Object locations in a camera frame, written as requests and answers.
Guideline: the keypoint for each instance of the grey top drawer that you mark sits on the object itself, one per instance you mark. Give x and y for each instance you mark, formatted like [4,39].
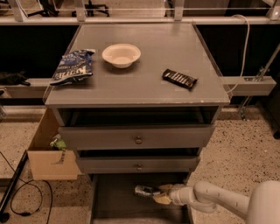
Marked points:
[129,137]

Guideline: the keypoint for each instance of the cardboard box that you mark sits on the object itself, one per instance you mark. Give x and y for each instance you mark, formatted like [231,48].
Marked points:
[46,162]

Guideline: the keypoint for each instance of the blue kettle chips bag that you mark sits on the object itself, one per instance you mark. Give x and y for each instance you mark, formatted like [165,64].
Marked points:
[73,67]

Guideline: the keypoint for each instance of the grey middle drawer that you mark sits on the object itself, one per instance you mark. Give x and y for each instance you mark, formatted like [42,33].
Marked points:
[101,165]

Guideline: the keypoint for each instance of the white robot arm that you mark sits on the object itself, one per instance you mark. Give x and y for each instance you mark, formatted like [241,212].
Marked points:
[262,207]

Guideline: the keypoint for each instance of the grey drawer cabinet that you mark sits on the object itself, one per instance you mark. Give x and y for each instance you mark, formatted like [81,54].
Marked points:
[138,95]

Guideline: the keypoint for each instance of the white paper bowl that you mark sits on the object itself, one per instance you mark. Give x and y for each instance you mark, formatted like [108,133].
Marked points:
[121,55]

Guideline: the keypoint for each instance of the grey open bottom drawer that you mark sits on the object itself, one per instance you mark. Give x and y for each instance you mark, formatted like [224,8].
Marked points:
[114,200]

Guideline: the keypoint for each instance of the black object on rail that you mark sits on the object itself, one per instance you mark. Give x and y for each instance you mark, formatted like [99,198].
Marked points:
[17,78]

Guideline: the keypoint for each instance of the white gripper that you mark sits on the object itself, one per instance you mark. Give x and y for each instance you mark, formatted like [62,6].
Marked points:
[177,194]

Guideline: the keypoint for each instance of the silver blue redbull can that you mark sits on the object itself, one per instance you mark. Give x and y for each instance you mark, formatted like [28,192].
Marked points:
[146,191]

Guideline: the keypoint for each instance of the dark chocolate bar wrapper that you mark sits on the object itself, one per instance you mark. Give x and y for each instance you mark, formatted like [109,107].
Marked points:
[179,79]

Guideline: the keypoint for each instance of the black floor bar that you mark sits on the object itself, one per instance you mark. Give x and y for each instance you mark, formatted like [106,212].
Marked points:
[9,185]

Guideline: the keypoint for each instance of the green item in box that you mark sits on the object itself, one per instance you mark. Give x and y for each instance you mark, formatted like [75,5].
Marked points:
[58,143]

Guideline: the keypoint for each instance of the black office chair base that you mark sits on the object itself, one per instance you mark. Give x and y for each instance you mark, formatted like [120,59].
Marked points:
[87,9]

